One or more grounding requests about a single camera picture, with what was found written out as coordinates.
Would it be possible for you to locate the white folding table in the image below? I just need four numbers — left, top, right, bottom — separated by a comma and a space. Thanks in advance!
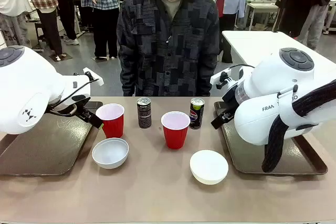
222, 30, 336, 73

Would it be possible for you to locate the grey background desk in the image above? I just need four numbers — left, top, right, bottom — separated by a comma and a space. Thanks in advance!
246, 1, 279, 31

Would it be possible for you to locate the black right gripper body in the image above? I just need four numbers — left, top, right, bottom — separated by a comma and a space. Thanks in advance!
221, 87, 238, 120

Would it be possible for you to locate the red plastic cup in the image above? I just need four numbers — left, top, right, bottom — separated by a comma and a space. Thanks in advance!
95, 103, 125, 138
161, 111, 191, 150

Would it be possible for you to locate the white bowl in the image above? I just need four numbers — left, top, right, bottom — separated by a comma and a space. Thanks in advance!
190, 150, 229, 185
91, 137, 130, 170

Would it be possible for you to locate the person's right forearm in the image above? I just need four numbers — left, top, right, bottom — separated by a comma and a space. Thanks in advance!
118, 56, 138, 97

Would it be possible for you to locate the person in dark patchwork shirt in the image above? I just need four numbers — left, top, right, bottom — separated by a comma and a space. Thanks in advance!
117, 0, 221, 97

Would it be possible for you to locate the brown plastic tray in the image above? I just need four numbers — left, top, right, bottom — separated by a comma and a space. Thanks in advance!
0, 100, 104, 176
214, 100, 329, 176

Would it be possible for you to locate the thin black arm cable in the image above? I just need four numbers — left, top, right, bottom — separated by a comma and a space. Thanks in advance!
46, 78, 100, 118

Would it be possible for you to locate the black Pepsi can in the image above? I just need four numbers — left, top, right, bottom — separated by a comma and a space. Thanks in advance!
188, 98, 205, 130

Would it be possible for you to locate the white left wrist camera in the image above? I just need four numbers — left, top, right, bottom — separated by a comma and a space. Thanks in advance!
82, 67, 104, 87

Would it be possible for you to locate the black grey patterned can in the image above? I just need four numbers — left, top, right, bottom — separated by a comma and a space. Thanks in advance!
136, 97, 153, 130

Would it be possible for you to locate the black braided cable sleeve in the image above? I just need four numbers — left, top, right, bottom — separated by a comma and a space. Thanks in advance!
261, 79, 336, 174

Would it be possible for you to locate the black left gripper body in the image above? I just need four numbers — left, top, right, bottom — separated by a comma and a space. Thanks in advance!
71, 94, 92, 121

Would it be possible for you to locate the bystander in grey top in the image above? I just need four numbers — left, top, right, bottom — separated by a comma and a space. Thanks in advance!
55, 0, 80, 46

